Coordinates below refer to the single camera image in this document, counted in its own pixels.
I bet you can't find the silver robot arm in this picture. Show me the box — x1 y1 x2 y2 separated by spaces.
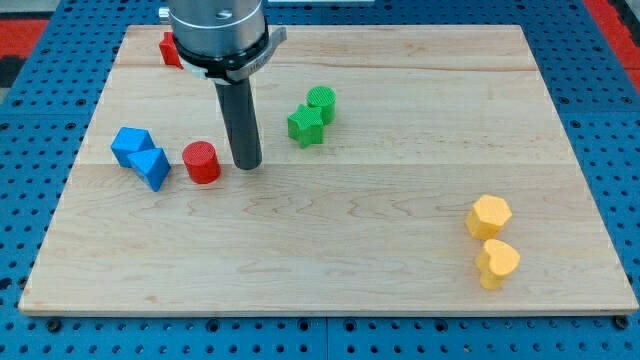
158 0 287 85

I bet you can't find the green star block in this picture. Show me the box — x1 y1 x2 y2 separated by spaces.
287 104 324 148

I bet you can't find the green cylinder block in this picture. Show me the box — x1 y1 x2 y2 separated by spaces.
306 86 336 125

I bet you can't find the wooden board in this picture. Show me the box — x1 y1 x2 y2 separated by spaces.
19 25 638 318

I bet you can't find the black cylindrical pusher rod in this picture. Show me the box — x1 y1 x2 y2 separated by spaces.
215 79 262 170

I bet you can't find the red cylinder block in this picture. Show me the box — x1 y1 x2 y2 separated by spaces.
182 141 221 184

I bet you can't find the blue triangle block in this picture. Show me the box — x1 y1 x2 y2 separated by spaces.
127 148 171 192

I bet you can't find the yellow hexagon block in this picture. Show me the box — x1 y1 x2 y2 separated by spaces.
465 194 512 240

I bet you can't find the yellow heart block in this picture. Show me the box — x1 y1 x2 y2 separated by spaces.
475 239 521 290

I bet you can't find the blue cube block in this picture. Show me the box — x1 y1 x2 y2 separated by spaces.
110 127 155 168

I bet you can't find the red star block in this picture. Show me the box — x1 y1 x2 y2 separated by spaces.
159 31 183 69

